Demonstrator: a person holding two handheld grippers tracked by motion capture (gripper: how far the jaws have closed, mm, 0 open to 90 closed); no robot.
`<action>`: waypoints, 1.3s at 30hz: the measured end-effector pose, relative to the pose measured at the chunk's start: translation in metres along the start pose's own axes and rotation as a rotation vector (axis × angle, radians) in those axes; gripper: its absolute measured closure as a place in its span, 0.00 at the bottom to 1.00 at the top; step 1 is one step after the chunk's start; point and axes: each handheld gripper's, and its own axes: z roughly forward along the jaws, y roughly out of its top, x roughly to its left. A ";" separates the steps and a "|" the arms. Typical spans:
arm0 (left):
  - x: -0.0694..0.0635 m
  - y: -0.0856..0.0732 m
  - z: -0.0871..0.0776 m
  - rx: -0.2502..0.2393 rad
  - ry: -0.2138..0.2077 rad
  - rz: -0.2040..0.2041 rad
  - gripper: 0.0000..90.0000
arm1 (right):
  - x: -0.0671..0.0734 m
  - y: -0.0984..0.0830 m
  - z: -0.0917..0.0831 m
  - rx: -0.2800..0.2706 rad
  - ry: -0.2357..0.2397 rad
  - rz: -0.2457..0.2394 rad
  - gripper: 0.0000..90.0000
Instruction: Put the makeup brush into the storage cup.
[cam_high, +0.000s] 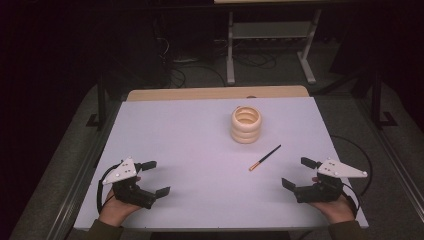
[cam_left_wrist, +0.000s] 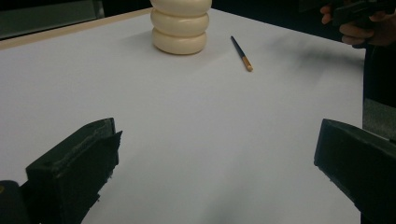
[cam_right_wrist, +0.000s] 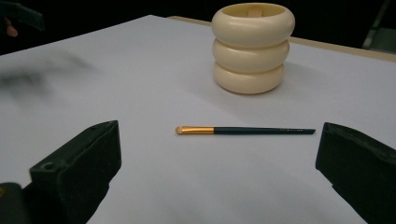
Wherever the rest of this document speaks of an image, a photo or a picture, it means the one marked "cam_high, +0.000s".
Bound person's left hand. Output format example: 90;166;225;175
98;176;143;228

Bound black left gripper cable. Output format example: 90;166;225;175
96;164;120;215

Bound cream ringed pen holder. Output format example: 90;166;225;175
230;105;263;145

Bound wooden table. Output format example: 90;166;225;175
126;85;311;102

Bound black floor cables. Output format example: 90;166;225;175
162;49;278;90

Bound person's right hand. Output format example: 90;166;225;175
308;176;356;225

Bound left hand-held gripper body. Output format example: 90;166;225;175
102;157;158;210

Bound black metal stand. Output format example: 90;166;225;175
85;75;108;132
370;71;399;130

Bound white table board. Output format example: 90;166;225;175
73;96;370;232

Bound grey metal frame rail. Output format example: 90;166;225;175
46;106;122;240
355;99;424;214

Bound white metal desk frame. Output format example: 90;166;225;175
213;0;351;86

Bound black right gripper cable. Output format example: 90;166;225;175
329;134;373;218

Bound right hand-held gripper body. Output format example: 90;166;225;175
294;158;369;204

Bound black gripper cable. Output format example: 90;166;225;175
96;164;120;215
329;134;373;218

